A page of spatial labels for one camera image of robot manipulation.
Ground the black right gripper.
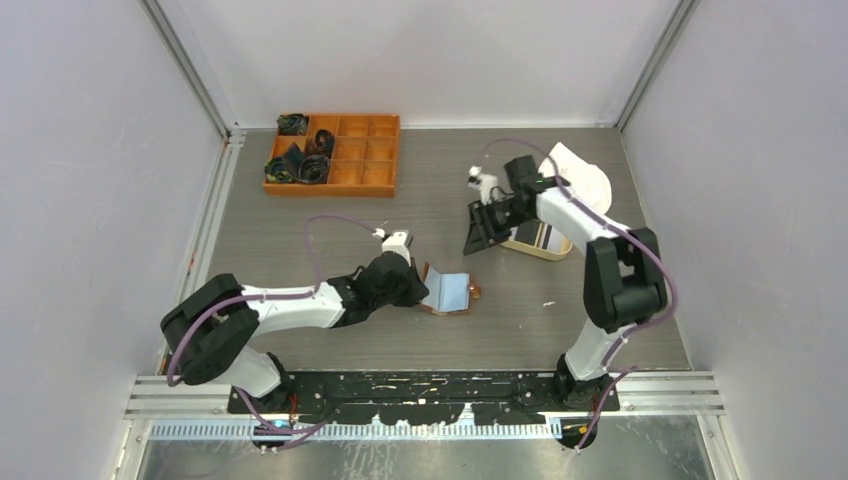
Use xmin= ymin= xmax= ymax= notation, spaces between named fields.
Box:
xmin=465 ymin=197 xmax=534 ymax=256

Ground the orange leather card holder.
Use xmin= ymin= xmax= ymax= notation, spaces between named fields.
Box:
xmin=420 ymin=263 xmax=482 ymax=316

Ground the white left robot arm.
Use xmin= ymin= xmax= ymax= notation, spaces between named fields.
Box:
xmin=160 ymin=252 xmax=429 ymax=413

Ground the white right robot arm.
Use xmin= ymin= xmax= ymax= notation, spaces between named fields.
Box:
xmin=463 ymin=156 xmax=671 ymax=411

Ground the white card black stripe right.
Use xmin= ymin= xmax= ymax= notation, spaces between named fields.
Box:
xmin=539 ymin=224 xmax=571 ymax=255

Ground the beige oval tray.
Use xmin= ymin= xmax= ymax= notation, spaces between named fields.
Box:
xmin=501 ymin=220 xmax=573 ymax=261

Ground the white bucket hat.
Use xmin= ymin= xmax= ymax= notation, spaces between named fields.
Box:
xmin=549 ymin=142 xmax=613 ymax=215

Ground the orange wooden compartment organizer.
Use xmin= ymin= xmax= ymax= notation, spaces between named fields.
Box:
xmin=262 ymin=113 xmax=401 ymax=198

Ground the black rolled belt lower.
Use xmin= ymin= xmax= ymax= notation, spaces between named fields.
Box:
xmin=298 ymin=155 xmax=331 ymax=185

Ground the black rolled belt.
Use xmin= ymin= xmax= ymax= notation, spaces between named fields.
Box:
xmin=298 ymin=155 xmax=331 ymax=185
xmin=312 ymin=129 xmax=335 ymax=158

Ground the black rolled belt centre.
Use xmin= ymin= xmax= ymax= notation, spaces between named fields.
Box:
xmin=312 ymin=129 xmax=335 ymax=158

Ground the dark rolled belt top-left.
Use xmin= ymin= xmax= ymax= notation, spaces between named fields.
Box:
xmin=276 ymin=113 xmax=310 ymax=136

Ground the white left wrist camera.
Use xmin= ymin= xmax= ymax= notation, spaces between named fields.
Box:
xmin=372 ymin=228 xmax=413 ymax=265

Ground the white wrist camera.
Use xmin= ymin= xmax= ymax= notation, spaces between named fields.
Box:
xmin=467 ymin=165 xmax=498 ymax=205
xmin=372 ymin=228 xmax=413 ymax=265

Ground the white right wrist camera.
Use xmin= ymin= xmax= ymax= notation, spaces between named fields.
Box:
xmin=467 ymin=165 xmax=498 ymax=205

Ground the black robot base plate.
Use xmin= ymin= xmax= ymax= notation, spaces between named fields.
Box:
xmin=227 ymin=371 xmax=619 ymax=426

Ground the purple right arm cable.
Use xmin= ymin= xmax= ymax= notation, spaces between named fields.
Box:
xmin=482 ymin=137 xmax=680 ymax=452

